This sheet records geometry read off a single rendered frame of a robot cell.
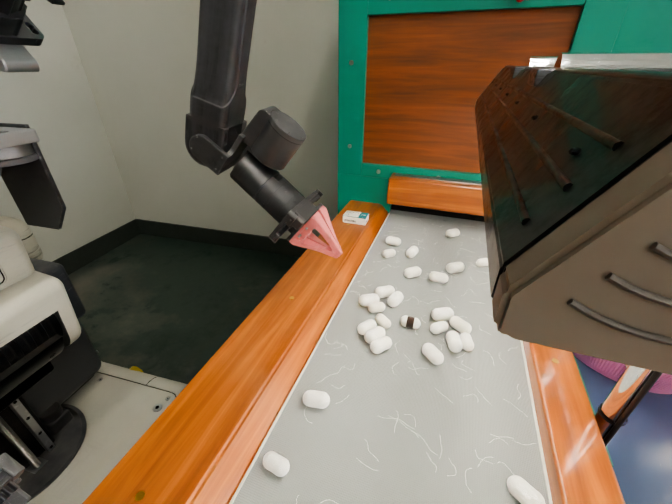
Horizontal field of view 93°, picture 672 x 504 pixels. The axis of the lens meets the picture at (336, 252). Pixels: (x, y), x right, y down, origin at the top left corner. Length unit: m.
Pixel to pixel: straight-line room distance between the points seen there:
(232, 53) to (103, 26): 2.03
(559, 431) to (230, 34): 0.59
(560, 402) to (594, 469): 0.07
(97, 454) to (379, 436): 0.82
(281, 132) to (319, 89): 1.36
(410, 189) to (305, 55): 1.13
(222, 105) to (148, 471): 0.42
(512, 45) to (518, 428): 0.72
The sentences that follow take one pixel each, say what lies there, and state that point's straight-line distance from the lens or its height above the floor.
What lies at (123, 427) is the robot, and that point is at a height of 0.28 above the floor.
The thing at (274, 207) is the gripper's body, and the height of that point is 0.93.
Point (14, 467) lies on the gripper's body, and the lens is 0.26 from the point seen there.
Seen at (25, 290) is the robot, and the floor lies 0.80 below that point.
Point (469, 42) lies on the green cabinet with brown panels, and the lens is 0.88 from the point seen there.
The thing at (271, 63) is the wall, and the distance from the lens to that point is 1.89.
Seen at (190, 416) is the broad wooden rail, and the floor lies 0.77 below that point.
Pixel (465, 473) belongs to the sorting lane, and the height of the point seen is 0.74.
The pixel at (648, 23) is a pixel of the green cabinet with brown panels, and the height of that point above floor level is 1.18.
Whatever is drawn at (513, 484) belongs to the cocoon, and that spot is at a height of 0.76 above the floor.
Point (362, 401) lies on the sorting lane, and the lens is 0.46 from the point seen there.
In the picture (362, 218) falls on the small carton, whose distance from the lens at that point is 0.80.
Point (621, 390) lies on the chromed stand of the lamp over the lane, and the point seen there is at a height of 0.82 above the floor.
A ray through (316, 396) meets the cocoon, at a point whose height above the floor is 0.76.
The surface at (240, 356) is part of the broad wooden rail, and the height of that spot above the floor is 0.76.
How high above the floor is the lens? 1.11
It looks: 30 degrees down
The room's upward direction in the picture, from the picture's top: straight up
